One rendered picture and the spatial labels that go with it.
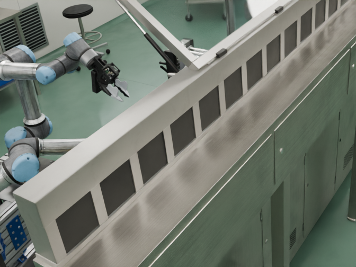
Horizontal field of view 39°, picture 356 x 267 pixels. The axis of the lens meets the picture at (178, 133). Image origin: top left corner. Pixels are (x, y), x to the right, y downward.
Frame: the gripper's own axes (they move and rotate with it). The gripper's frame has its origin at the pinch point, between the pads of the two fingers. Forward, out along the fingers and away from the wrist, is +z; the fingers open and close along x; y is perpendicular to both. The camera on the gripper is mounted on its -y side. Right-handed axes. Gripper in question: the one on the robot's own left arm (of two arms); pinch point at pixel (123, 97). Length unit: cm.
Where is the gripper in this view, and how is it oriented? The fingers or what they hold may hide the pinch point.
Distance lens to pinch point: 219.2
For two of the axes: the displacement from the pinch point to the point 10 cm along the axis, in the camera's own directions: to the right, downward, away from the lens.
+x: 5.8, -5.0, 6.5
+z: 6.9, 7.2, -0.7
